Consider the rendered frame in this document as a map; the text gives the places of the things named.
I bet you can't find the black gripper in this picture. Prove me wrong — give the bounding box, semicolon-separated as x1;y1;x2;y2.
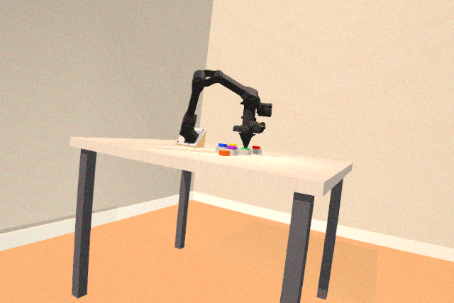
233;114;258;148

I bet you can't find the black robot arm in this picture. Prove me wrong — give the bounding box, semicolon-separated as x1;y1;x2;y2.
179;70;272;143

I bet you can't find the red button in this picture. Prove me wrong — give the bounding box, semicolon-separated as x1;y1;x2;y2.
250;146;262;155

